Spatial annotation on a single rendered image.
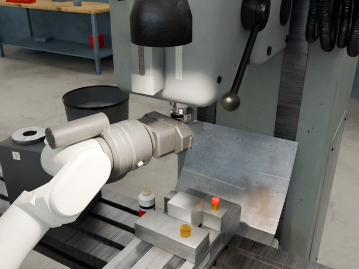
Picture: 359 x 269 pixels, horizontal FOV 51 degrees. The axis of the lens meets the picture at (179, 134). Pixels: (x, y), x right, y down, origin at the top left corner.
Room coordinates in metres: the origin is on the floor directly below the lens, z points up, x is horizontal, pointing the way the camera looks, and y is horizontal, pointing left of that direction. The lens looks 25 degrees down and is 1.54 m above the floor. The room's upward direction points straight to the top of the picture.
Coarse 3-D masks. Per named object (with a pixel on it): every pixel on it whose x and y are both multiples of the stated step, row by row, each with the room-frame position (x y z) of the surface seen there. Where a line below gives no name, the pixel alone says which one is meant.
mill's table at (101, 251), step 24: (0, 192) 0.92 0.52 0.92; (0, 216) 0.82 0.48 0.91; (96, 216) 0.82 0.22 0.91; (120, 216) 0.81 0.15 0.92; (48, 240) 0.74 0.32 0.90; (72, 240) 0.71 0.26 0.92; (96, 240) 0.73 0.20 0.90; (120, 240) 0.71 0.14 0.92; (240, 240) 0.71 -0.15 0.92; (72, 264) 0.70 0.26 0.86; (96, 264) 0.66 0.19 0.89; (216, 264) 0.65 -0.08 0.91; (240, 264) 0.64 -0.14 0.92; (264, 264) 0.64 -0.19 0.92; (288, 264) 0.64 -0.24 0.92; (312, 264) 0.64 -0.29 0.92
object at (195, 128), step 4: (188, 124) 0.65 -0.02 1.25; (192, 124) 0.66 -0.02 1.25; (196, 124) 0.66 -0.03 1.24; (200, 124) 0.67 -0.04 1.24; (192, 128) 0.66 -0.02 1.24; (196, 128) 0.66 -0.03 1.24; (200, 128) 0.67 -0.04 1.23; (192, 132) 0.66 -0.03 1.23; (196, 132) 0.66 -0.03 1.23; (200, 132) 0.67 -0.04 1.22; (192, 136) 0.66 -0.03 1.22
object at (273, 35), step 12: (276, 0) 0.75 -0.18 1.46; (288, 0) 0.82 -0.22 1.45; (276, 12) 0.76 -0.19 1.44; (288, 12) 0.83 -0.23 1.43; (276, 24) 0.77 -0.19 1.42; (288, 24) 0.85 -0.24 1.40; (264, 36) 0.72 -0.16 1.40; (276, 36) 0.78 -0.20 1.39; (288, 36) 0.85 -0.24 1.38; (264, 48) 0.72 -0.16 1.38; (276, 48) 0.78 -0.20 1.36; (252, 60) 0.72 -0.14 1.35; (264, 60) 0.73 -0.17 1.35
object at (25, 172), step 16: (32, 128) 0.93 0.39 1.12; (0, 144) 0.86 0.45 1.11; (16, 144) 0.86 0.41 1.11; (32, 144) 0.85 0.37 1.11; (0, 160) 0.86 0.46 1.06; (16, 160) 0.84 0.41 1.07; (32, 160) 0.82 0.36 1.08; (16, 176) 0.84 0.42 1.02; (32, 176) 0.83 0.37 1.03; (48, 176) 0.81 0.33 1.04; (16, 192) 0.85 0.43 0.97
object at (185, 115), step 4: (172, 108) 0.69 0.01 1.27; (188, 108) 0.69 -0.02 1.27; (192, 108) 0.69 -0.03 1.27; (172, 112) 0.67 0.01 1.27; (176, 112) 0.67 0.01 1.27; (180, 112) 0.67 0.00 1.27; (184, 112) 0.67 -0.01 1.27; (188, 112) 0.67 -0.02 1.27; (192, 112) 0.67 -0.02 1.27; (172, 116) 0.67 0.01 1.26; (176, 116) 0.66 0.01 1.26; (180, 116) 0.66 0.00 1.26; (184, 116) 0.66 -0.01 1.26; (188, 116) 0.66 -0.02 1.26
